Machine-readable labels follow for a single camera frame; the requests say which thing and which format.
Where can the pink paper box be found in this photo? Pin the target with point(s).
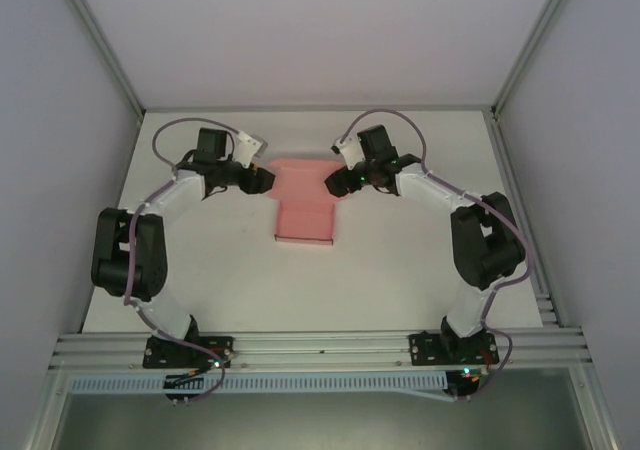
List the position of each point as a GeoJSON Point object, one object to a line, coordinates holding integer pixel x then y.
{"type": "Point", "coordinates": [305, 220]}

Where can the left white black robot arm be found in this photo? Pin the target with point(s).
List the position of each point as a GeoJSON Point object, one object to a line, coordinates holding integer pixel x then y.
{"type": "Point", "coordinates": [180, 190]}

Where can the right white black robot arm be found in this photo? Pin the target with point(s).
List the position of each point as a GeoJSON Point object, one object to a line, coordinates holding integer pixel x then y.
{"type": "Point", "coordinates": [430, 187]}

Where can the black connector box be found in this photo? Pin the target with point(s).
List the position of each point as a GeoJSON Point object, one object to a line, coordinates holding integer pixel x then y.
{"type": "Point", "coordinates": [177, 397]}
{"type": "Point", "coordinates": [465, 386]}

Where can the grey metal panel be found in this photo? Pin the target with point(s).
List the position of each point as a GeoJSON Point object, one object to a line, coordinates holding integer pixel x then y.
{"type": "Point", "coordinates": [320, 425]}

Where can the aluminium frame crossbar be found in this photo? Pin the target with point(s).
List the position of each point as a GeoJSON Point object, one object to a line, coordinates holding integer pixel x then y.
{"type": "Point", "coordinates": [320, 108]}

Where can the aluminium side rail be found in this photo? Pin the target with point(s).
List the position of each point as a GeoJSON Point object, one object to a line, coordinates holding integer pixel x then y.
{"type": "Point", "coordinates": [512, 170]}

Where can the aluminium frame post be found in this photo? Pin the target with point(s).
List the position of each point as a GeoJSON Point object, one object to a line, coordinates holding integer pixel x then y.
{"type": "Point", "coordinates": [532, 45]}
{"type": "Point", "coordinates": [105, 45]}

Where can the aluminium mounting rail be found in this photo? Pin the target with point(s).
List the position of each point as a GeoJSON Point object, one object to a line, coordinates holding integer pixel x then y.
{"type": "Point", "coordinates": [320, 345]}

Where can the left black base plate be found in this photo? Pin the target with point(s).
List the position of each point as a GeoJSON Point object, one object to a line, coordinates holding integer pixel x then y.
{"type": "Point", "coordinates": [222, 342]}

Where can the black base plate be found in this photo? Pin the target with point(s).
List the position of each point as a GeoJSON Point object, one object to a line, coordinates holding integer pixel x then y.
{"type": "Point", "coordinates": [222, 342]}
{"type": "Point", "coordinates": [425, 350]}

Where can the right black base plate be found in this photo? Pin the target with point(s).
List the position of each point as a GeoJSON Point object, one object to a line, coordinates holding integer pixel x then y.
{"type": "Point", "coordinates": [425, 350]}

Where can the aluminium frame leg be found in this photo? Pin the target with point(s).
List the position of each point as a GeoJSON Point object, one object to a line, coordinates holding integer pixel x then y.
{"type": "Point", "coordinates": [47, 410]}
{"type": "Point", "coordinates": [595, 410]}

